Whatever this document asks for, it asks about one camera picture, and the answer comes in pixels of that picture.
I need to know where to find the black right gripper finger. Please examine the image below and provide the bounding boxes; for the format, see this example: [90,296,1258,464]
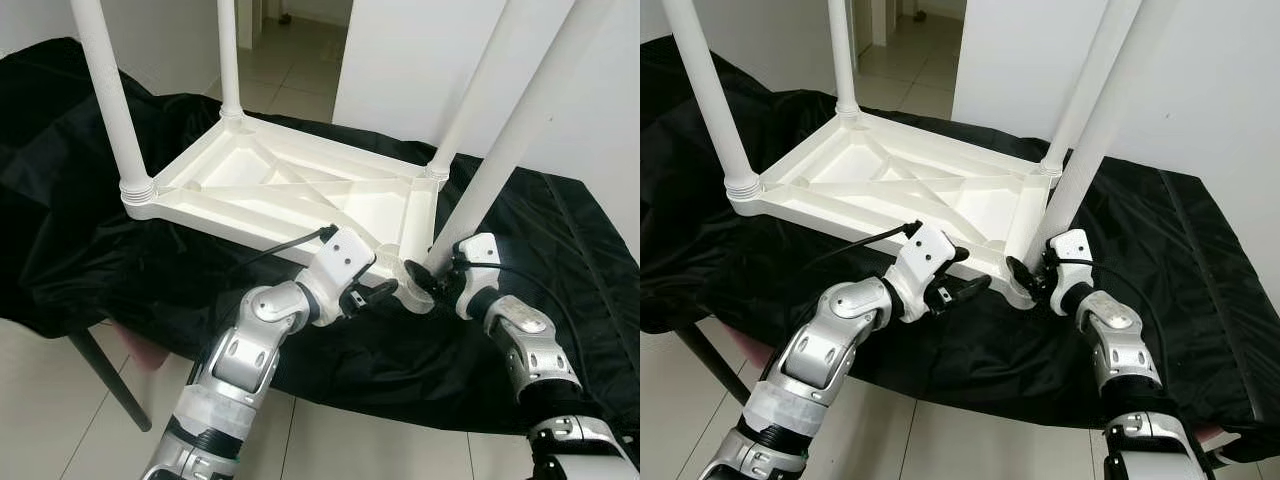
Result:
[1005,256,1042,297]
[403,260,442,300]

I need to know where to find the white plastic table top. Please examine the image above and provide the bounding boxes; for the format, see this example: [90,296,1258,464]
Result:
[725,108,1066,309]
[120,113,451,313]

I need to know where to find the white plastic table leg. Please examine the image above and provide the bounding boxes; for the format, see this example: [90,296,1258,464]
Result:
[428,0,621,276]
[660,0,763,201]
[217,0,246,126]
[425,0,551,181]
[68,0,159,206]
[828,0,861,119]
[1038,0,1146,179]
[1025,0,1183,271]

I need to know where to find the black table cloth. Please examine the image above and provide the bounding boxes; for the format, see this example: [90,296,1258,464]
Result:
[0,38,641,436]
[640,35,1280,441]

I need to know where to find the black metal table leg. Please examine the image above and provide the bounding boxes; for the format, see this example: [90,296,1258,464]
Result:
[65,330,151,433]
[675,325,746,401]

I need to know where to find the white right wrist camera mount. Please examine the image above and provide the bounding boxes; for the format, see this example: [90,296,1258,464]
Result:
[1045,230,1093,316]
[450,233,501,321]

